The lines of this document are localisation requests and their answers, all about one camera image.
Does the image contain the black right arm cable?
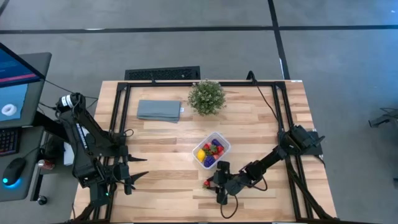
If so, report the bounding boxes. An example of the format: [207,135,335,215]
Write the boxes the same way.
[254,80,280,123]

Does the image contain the black diagonal support bar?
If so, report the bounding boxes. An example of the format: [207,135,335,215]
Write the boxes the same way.
[30,111,68,141]

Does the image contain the green potted plant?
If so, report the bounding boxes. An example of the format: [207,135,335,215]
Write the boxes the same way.
[187,79,227,116]

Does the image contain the black computer mouse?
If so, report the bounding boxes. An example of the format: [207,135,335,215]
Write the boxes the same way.
[2,157,27,187]

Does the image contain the black monitor cable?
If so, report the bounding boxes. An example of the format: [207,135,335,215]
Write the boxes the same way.
[42,78,99,100]

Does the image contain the clear plastic tupperware container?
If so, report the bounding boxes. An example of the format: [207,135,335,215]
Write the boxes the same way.
[192,131,232,170]

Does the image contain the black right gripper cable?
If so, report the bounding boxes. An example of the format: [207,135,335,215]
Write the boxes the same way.
[220,175,269,220]

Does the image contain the grey folded cloth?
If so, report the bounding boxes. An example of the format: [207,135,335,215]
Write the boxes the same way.
[136,99,185,123]

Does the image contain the black tripod leg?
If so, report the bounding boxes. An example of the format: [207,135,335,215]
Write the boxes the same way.
[368,107,398,128]

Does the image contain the black metal table frame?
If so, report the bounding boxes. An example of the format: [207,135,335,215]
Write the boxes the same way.
[70,80,340,224]

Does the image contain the black keyboard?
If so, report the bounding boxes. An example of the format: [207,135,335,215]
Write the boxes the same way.
[0,127,22,157]

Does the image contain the white plastic box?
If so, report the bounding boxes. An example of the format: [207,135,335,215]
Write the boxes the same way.
[63,141,76,166]

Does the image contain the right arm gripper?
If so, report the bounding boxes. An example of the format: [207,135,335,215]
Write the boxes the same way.
[205,160,248,206]

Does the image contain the grey side desk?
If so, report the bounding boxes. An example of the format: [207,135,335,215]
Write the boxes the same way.
[0,125,45,202]

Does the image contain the red drink can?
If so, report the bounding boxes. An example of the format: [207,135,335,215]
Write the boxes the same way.
[37,159,56,171]

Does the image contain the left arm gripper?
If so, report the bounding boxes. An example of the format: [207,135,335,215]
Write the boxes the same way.
[112,144,150,196]

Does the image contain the black cable bundle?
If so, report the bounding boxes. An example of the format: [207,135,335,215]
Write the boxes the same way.
[246,70,262,84]

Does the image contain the computer monitor blue screen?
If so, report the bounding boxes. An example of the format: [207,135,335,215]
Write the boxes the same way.
[0,42,53,129]

